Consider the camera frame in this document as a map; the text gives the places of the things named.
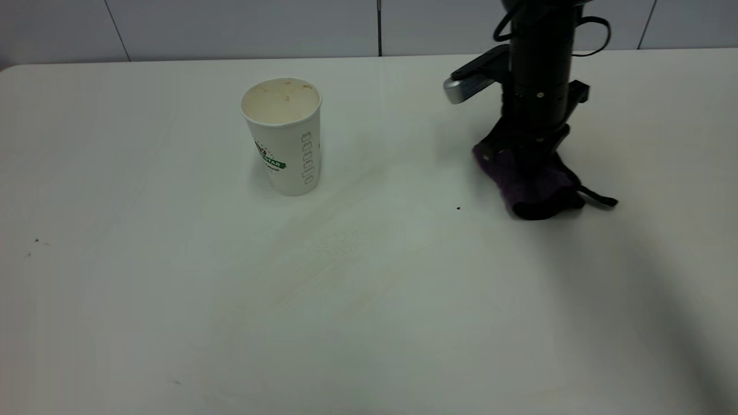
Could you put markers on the white paper coffee cup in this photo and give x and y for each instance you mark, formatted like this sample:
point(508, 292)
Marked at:
point(285, 144)

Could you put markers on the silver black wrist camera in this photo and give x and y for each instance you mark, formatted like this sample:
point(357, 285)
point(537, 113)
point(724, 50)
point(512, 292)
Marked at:
point(470, 83)

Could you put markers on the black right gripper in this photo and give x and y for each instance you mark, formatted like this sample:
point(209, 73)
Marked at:
point(536, 121)

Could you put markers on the purple cloth with black trim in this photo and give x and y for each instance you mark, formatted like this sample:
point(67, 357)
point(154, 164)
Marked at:
point(536, 193)

